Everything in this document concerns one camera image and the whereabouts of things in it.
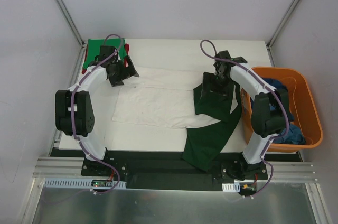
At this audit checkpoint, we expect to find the right aluminium frame post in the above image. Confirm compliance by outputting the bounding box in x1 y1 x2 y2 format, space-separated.
266 0 301 51

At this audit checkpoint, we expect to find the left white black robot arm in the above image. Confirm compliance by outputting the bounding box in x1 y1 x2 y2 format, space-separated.
55 45 139 176

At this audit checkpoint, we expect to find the folded green t shirt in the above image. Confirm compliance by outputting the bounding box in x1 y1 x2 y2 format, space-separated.
83 38 127 69

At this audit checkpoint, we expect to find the aluminium rail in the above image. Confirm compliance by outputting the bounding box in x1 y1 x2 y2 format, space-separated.
32 157 320 183

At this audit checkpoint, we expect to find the white cable duct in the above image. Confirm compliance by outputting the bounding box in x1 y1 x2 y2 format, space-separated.
222 182 240 193
44 178 127 190

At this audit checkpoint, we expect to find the left aluminium frame post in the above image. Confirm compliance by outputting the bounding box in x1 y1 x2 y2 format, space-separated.
55 0 85 46

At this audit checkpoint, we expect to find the blue t shirts pile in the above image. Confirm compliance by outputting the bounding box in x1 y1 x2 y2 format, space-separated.
251 78 306 145

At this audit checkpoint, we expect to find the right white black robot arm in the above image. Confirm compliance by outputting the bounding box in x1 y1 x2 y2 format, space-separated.
201 50 290 179

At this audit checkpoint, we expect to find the orange plastic tub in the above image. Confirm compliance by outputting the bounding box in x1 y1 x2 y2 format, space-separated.
241 67 323 153

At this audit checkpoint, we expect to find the right white cable duct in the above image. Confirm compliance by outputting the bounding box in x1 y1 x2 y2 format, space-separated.
222 182 240 193

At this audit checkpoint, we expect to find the aluminium frame post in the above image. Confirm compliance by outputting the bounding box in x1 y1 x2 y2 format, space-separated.
266 0 301 51
55 0 85 46

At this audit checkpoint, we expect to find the folded red t shirt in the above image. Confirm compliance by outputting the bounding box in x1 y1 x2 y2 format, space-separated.
81 43 130 74

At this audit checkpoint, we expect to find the white green sleeved t shirt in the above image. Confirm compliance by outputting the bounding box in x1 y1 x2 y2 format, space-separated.
112 67 241 171

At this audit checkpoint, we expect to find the left white cable duct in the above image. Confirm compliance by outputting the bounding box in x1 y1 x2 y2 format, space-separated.
44 178 127 190

